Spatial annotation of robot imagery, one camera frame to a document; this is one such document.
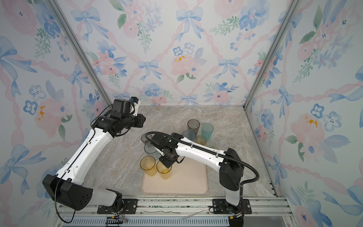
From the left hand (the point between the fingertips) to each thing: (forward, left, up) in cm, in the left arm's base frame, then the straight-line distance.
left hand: (144, 117), depth 77 cm
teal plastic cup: (+4, -37, -17) cm, 41 cm away
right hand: (-18, -14, -16) cm, 27 cm away
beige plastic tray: (-22, -24, -28) cm, 43 cm away
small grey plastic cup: (0, +5, -23) cm, 23 cm away
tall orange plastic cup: (-16, 0, -24) cm, 28 cm away
